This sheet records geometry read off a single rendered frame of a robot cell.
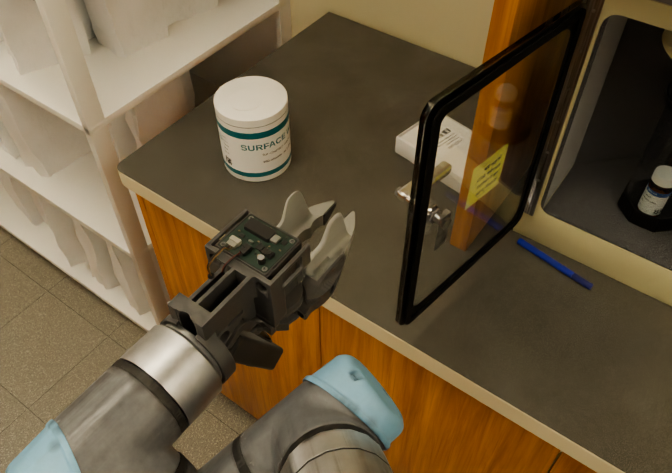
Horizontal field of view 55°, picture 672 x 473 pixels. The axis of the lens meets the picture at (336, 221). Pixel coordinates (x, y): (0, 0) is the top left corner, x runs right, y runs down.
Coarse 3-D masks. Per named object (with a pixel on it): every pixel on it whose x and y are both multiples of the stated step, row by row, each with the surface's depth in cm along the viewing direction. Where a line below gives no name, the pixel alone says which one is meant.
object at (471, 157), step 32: (544, 64) 79; (480, 96) 71; (512, 96) 77; (544, 96) 85; (448, 128) 69; (480, 128) 76; (512, 128) 83; (416, 160) 69; (448, 160) 74; (480, 160) 81; (512, 160) 89; (448, 192) 79; (480, 192) 87; (512, 192) 97; (480, 224) 94; (448, 256) 92; (416, 288) 89
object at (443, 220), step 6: (438, 210) 79; (444, 210) 79; (432, 216) 79; (438, 216) 79; (444, 216) 78; (432, 222) 80; (438, 222) 79; (444, 222) 78; (438, 228) 79; (444, 228) 79; (438, 234) 80; (444, 234) 81; (438, 240) 81; (444, 240) 82; (438, 246) 82
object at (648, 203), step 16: (656, 128) 94; (656, 144) 94; (640, 160) 100; (656, 160) 95; (640, 176) 99; (656, 176) 96; (640, 192) 100; (656, 192) 98; (640, 208) 101; (656, 208) 99
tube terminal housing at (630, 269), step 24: (624, 0) 78; (648, 0) 76; (600, 24) 81; (576, 96) 89; (528, 216) 108; (552, 216) 105; (552, 240) 108; (576, 240) 105; (600, 240) 102; (600, 264) 105; (624, 264) 102; (648, 264) 100; (648, 288) 102
